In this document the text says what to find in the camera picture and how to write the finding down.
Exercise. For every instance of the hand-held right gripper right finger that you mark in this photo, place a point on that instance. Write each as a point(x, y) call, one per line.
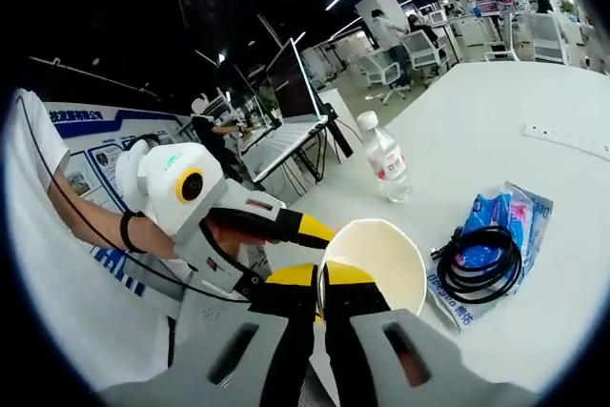
point(362, 345)

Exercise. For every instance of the blue plastic packet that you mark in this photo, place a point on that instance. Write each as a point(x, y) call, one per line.
point(495, 216)

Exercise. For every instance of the black wristband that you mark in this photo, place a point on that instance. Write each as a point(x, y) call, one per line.
point(125, 235)

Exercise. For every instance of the white paper cup green print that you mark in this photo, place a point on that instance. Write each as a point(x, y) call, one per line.
point(381, 254)

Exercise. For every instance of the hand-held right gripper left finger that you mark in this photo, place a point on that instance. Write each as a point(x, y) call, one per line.
point(281, 331)

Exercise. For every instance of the blue white wall poster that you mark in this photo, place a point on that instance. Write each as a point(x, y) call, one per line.
point(95, 149)

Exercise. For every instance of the potted green plant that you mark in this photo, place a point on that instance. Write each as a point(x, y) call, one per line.
point(568, 6)

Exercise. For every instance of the white desktop monitor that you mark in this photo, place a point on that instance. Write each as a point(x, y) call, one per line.
point(437, 17)

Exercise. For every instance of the clear plastic water bottle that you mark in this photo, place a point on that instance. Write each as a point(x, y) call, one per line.
point(388, 164)

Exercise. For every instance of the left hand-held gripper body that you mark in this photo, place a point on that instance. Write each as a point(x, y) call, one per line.
point(167, 188)

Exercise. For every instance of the person's left hand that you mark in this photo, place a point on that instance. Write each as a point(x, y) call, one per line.
point(157, 242)

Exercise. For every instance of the person's white shirt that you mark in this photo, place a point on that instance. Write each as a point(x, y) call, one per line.
point(71, 307)

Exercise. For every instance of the black laptop stand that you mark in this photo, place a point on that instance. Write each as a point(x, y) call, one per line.
point(342, 137)

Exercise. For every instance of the open laptop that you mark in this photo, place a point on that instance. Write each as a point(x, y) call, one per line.
point(290, 78)

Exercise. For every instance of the white mesh office chair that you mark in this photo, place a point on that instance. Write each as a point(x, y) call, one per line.
point(424, 52)
point(548, 37)
point(381, 73)

